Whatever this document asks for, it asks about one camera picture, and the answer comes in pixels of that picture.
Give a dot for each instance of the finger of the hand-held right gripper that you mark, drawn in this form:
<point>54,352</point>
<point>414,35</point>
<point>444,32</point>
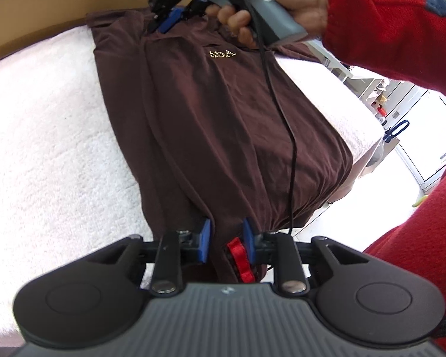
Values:
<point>171,18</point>

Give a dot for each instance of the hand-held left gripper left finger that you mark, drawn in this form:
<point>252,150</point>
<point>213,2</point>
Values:
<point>205,241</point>

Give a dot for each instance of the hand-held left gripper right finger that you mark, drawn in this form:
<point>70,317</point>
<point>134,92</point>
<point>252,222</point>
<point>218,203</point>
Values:
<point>248,241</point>

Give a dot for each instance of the dark brown polo shirt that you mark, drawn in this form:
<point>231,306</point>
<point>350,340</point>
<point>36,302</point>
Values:
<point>215,126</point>

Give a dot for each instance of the person's right hand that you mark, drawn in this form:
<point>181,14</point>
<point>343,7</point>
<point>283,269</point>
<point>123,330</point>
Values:
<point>297,0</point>

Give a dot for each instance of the large cardboard box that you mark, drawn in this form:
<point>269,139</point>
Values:
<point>59,3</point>

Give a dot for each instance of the white side table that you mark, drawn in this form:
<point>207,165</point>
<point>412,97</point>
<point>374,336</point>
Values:
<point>362,85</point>

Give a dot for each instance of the blue scissors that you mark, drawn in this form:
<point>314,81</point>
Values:
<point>397,128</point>

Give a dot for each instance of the white terry towel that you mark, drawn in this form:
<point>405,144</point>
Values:
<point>41,137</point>

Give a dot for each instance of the white cabinet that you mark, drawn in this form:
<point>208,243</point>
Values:
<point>431,137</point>

